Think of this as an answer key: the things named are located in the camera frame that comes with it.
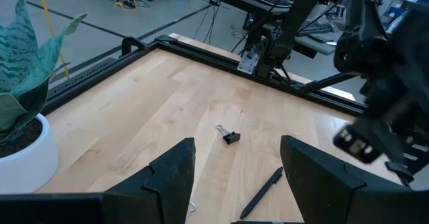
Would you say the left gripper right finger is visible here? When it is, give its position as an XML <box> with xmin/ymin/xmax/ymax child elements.
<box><xmin>280</xmin><ymin>135</ymin><xmax>414</xmax><ymax>224</ymax></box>

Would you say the yellow cable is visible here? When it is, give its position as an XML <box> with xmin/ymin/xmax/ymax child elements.
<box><xmin>36</xmin><ymin>0</ymin><xmax>71</xmax><ymax>80</ymax></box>

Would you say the snake plant in white pot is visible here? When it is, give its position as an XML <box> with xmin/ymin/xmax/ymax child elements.
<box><xmin>0</xmin><ymin>0</ymin><xmax>89</xmax><ymax>195</ymax></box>

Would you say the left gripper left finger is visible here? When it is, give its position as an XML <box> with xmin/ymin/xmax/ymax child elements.
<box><xmin>103</xmin><ymin>137</ymin><xmax>196</xmax><ymax>224</ymax></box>

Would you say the silver mounting plate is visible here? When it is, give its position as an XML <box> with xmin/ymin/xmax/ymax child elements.
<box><xmin>237</xmin><ymin>50</ymin><xmax>261</xmax><ymax>75</ymax></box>

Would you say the black binder clip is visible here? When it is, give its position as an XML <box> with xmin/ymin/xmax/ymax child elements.
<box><xmin>215</xmin><ymin>124</ymin><xmax>242</xmax><ymax>146</ymax></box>

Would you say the white paper sheet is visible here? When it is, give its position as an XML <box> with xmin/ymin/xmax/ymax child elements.
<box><xmin>320</xmin><ymin>85</ymin><xmax>357</xmax><ymax>103</ymax></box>

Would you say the black pen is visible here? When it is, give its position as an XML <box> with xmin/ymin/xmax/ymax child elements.
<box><xmin>239</xmin><ymin>166</ymin><xmax>284</xmax><ymax>220</ymax></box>

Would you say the black aluminium table frame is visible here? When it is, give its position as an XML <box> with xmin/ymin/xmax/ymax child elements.
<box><xmin>42</xmin><ymin>34</ymin><xmax>367</xmax><ymax>118</ymax></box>

